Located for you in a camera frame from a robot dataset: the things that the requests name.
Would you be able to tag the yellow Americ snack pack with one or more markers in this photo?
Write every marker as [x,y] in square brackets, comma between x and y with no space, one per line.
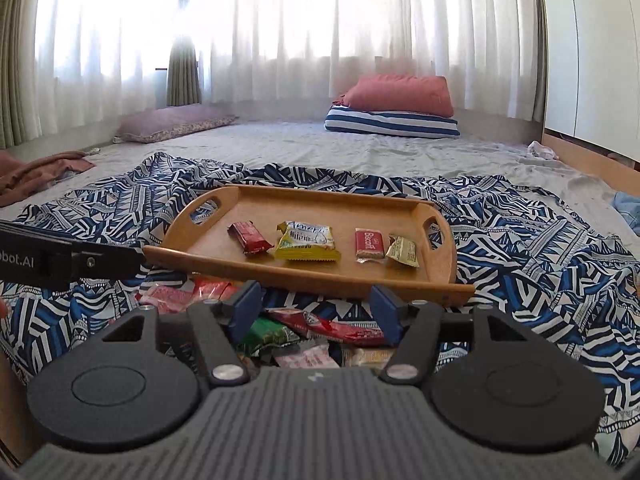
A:
[300,241]

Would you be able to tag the red label cracker pack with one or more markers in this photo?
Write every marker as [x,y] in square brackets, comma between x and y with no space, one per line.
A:
[210,289]

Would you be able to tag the brown red cloth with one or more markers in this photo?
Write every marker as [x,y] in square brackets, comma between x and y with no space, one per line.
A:
[20,180]

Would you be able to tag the small red snack bar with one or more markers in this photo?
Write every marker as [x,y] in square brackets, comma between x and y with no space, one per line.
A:
[250,239]

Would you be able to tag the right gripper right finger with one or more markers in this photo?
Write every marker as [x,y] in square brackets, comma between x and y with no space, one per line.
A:
[417,331]

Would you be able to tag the white wardrobe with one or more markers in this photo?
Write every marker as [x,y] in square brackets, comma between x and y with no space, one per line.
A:
[593,72]

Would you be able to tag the clear cracker packet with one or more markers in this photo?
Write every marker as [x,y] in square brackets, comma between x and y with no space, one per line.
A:
[373,358]

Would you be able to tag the blue cloth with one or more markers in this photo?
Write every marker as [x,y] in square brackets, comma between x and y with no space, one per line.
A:
[628,206]

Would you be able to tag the red Biscoff biscuit pack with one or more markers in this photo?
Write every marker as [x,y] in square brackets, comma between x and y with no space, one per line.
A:
[369,245]

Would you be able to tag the red pillow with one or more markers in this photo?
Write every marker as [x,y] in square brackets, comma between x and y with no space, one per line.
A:
[424,95]

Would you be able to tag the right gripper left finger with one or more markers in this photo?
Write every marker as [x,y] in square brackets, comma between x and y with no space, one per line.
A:
[217,326]

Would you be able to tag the person hand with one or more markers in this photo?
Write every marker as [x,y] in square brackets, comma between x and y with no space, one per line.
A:
[2,309]

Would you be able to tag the green drape curtain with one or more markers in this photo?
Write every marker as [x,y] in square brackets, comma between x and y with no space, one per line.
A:
[183,82]

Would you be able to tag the long red snack bar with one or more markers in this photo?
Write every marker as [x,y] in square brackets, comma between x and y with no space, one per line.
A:
[311,326]

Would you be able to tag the green snack packet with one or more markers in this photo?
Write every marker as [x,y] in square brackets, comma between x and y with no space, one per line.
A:
[265,335]

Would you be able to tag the white sheer curtain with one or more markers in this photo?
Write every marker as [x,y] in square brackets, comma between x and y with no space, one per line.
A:
[95,60]

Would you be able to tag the white pink snack packet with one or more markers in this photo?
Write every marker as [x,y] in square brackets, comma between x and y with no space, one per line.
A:
[316,357]

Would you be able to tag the blue white striped pillow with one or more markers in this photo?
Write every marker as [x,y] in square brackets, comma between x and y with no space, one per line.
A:
[414,125]

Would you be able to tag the blue patterned blanket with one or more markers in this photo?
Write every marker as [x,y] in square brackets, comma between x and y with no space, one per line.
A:
[525,251]

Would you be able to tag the wooden serving tray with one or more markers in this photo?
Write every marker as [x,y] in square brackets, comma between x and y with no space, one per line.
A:
[198,241]

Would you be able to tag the grey bed sheet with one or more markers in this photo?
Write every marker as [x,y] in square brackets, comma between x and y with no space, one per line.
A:
[308,144]

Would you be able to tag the pink clear snack packet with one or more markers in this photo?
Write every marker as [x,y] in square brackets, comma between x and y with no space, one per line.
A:
[166,299]

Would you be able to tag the pale yellow snack packet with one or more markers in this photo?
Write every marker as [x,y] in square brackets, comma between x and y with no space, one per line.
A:
[403,251]

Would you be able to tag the wooden bed frame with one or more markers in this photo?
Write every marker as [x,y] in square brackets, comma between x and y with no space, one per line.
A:
[583,158]

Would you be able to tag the purple pillow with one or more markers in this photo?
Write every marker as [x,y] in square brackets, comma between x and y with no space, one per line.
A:
[171,122]

